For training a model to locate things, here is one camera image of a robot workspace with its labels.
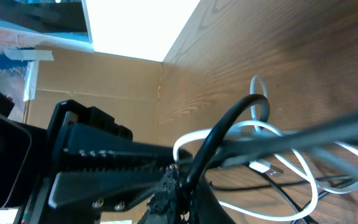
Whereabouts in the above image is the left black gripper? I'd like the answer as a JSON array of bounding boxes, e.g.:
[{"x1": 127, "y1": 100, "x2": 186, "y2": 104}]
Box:
[{"x1": 0, "y1": 93, "x2": 64, "y2": 223}]

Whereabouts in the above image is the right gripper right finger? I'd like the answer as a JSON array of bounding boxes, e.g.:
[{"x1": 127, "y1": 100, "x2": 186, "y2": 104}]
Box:
[{"x1": 194, "y1": 175, "x2": 236, "y2": 224}]

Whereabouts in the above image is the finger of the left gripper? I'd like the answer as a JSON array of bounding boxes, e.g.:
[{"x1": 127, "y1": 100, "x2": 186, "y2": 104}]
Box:
[{"x1": 47, "y1": 99, "x2": 194, "y2": 212}]

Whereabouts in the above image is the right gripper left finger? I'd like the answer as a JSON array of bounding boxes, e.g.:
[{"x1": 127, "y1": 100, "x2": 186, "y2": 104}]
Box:
[{"x1": 138, "y1": 165, "x2": 182, "y2": 224}]

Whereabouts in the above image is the long black USB cable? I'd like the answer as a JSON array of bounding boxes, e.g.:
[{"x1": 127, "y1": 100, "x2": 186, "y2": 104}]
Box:
[{"x1": 178, "y1": 93, "x2": 358, "y2": 224}]

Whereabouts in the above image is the white USB cable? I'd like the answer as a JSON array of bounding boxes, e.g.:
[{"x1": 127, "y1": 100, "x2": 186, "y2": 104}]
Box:
[{"x1": 172, "y1": 75, "x2": 358, "y2": 222}]

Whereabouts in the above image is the short black USB cable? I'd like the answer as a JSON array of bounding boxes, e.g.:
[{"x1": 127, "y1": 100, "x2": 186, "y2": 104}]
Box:
[{"x1": 211, "y1": 139, "x2": 358, "y2": 224}]

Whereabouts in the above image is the colourful painting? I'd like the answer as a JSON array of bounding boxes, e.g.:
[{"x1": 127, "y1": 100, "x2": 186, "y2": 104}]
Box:
[{"x1": 0, "y1": 21, "x2": 40, "y2": 122}]

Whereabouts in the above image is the dark monitor screen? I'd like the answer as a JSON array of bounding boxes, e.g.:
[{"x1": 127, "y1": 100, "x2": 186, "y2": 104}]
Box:
[{"x1": 0, "y1": 0, "x2": 90, "y2": 42}]

